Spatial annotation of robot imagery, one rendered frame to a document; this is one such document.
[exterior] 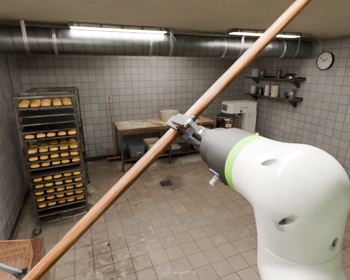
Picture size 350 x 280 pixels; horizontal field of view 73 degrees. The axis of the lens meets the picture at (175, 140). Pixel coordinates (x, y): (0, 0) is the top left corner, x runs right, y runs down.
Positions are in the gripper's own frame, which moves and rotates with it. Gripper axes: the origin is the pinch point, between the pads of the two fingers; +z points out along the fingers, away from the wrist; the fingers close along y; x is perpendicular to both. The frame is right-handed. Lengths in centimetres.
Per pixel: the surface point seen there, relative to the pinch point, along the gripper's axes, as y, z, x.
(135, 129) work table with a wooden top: 134, 408, -1
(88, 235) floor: 129, 232, -146
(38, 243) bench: 58, 160, -140
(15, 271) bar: 30, 84, -113
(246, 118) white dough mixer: 297, 381, 195
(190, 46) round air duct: 60, 280, 138
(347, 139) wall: 341, 190, 237
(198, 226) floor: 221, 190, -40
